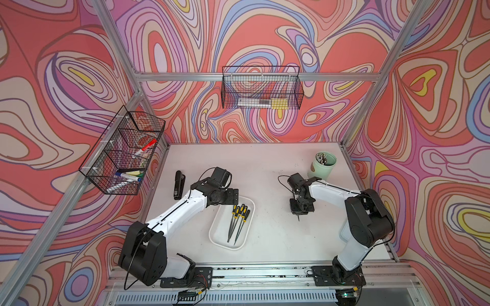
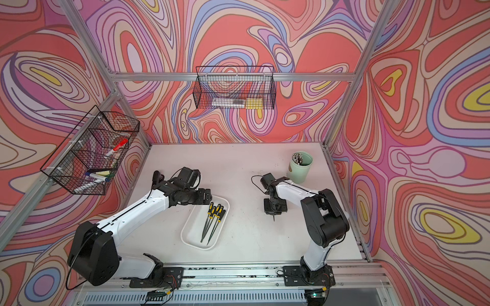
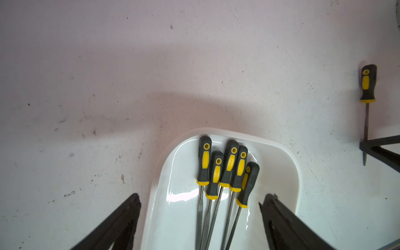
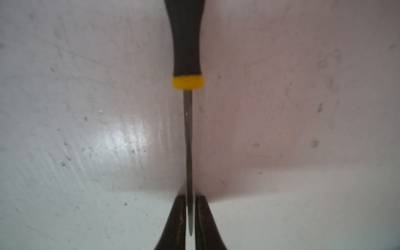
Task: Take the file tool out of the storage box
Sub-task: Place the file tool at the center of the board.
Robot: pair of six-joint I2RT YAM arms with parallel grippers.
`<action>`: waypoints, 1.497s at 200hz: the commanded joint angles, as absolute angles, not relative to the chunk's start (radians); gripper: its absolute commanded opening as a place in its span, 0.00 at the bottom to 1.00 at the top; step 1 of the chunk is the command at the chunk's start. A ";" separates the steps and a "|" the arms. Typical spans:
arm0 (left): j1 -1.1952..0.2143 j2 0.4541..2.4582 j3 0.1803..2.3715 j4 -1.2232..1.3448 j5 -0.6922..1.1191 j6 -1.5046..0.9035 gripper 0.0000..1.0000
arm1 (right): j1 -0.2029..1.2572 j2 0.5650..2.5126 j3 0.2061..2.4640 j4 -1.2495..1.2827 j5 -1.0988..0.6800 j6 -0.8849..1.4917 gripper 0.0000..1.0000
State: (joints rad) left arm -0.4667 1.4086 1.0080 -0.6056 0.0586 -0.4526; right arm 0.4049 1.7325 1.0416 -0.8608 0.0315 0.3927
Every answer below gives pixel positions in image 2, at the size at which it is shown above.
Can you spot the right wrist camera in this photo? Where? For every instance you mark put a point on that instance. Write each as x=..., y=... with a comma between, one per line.
x=266, y=180

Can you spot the white plastic storage tray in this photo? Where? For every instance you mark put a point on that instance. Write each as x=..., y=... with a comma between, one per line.
x=191, y=232

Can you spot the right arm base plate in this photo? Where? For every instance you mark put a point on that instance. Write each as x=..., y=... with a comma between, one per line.
x=303, y=276

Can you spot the red marker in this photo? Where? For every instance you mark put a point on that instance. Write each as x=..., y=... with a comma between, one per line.
x=120, y=145

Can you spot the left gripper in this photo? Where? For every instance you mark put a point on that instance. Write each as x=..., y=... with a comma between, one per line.
x=201, y=199

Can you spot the left black wire basket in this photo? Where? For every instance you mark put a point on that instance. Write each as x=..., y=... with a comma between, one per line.
x=85, y=149

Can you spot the black wire basket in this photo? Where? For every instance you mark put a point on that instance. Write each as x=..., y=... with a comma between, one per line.
x=85, y=149
x=228, y=87

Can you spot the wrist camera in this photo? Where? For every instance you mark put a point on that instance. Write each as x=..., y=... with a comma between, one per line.
x=266, y=180
x=189, y=178

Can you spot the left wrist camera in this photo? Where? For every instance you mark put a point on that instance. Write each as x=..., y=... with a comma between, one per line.
x=189, y=178

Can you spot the green pen cup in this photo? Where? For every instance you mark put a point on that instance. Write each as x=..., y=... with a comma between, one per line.
x=300, y=164

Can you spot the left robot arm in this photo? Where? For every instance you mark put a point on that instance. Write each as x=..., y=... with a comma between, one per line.
x=94, y=251

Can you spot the blue marker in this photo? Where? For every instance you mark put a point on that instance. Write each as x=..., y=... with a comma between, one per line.
x=104, y=176

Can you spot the back black wire basket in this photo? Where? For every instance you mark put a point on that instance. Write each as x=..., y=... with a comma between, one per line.
x=228, y=87

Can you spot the yellow item in basket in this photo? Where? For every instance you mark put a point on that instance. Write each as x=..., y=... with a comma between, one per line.
x=254, y=103

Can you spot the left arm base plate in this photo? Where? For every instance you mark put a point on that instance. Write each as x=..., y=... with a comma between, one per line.
x=160, y=276

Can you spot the aluminium mounting rail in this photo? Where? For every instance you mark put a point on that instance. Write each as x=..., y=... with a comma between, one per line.
x=252, y=284

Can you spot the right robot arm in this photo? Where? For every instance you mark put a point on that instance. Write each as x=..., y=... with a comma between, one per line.
x=326, y=224

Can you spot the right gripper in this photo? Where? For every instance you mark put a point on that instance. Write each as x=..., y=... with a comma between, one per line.
x=270, y=211

